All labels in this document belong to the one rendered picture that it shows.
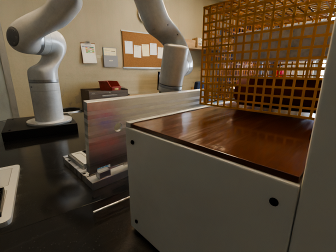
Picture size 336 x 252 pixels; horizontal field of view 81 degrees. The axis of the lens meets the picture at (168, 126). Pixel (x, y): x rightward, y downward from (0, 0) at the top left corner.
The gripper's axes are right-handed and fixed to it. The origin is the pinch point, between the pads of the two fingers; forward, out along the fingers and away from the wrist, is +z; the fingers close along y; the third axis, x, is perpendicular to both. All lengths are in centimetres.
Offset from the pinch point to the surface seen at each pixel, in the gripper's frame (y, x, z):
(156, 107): 16.1, 11.2, -15.5
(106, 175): 31.3, 12.8, -0.3
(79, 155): 31.9, -2.1, 2.1
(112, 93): -106, -220, 57
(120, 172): 27.7, 13.1, 0.0
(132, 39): -174, -274, -22
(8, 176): 48.3, -6.4, 5.1
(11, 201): 50, 7, 2
